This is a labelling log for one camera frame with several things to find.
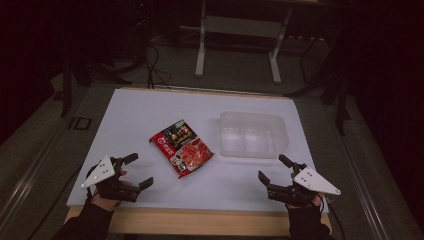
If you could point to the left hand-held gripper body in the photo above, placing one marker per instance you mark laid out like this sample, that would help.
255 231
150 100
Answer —
101 171

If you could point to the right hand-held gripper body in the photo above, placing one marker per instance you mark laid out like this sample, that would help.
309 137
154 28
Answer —
313 181

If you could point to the clear plastic container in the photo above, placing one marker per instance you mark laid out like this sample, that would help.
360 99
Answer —
253 135

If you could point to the red and black food packet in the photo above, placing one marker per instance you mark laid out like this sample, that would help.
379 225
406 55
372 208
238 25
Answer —
181 148

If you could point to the person's right hand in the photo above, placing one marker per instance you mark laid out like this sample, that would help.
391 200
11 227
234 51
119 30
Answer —
315 201

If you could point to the person's left hand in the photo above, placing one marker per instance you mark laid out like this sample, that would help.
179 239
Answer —
105 203

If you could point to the white table mat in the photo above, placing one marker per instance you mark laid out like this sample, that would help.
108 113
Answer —
150 110

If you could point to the black floor socket plate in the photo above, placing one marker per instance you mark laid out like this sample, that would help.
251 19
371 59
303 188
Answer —
80 123

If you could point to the wooden table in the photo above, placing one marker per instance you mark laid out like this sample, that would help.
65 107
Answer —
200 221

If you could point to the black metal stand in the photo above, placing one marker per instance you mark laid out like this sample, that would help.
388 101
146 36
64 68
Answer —
340 100

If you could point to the metal floor rail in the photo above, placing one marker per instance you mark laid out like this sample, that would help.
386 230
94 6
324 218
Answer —
26 186
363 186

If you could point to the white metal desk frame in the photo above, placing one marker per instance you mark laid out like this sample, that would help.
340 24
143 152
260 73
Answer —
240 26

